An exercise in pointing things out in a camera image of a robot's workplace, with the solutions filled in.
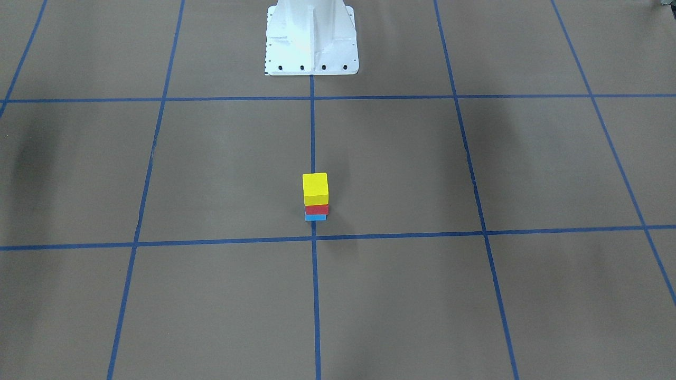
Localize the yellow wooden block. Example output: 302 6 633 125
302 172 329 206

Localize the red wooden block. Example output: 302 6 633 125
304 204 329 215

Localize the blue wooden block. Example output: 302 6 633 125
304 214 327 221

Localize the white camera stand base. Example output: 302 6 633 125
264 1 360 75

